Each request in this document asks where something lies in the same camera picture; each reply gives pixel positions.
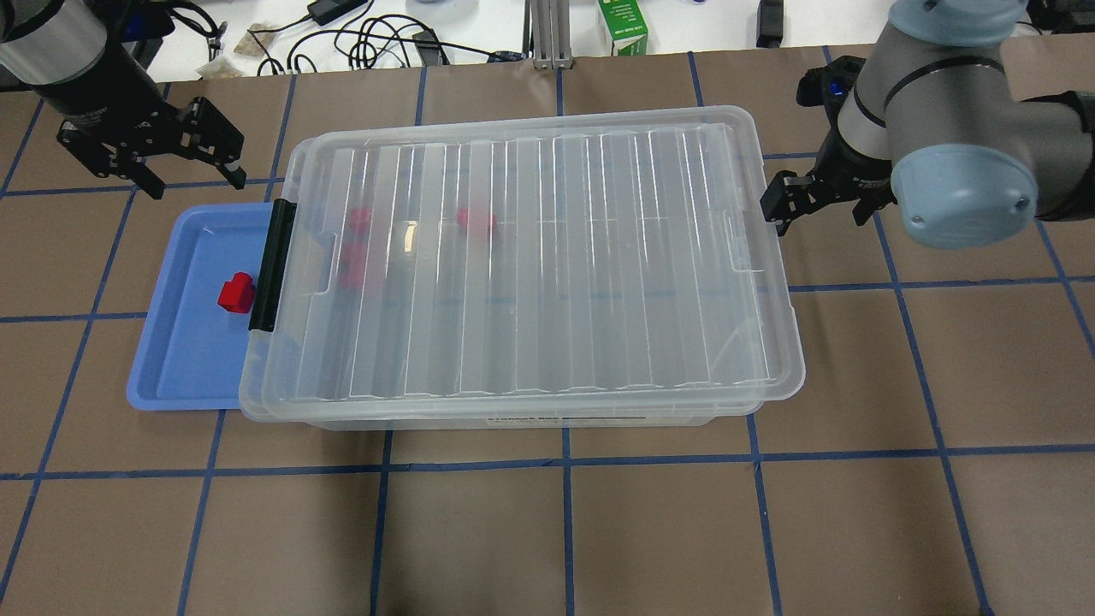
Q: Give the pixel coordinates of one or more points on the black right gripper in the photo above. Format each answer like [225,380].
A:
[845,165]

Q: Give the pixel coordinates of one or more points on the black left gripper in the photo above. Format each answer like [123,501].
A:
[109,91]

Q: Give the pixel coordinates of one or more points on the red block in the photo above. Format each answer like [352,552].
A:
[358,220]
[478,225]
[238,294]
[351,280]

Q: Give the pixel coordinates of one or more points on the clear plastic box lid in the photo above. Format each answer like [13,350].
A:
[530,257]

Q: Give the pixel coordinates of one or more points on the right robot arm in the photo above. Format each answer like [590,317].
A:
[927,123]

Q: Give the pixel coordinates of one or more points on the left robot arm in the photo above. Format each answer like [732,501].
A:
[22,20]

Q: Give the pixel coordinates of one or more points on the blue plastic tray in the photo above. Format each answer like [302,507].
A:
[191,352]

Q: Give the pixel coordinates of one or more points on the clear plastic storage box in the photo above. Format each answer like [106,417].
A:
[513,411]

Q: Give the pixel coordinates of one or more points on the black power adapter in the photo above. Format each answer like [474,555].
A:
[769,24]

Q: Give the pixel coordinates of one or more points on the green white carton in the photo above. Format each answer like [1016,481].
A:
[624,28]

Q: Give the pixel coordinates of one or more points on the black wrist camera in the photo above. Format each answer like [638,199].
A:
[827,87]

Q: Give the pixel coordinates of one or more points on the black box handle clip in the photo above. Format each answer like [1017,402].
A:
[273,265]

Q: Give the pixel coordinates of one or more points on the aluminium frame post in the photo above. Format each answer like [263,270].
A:
[547,34]

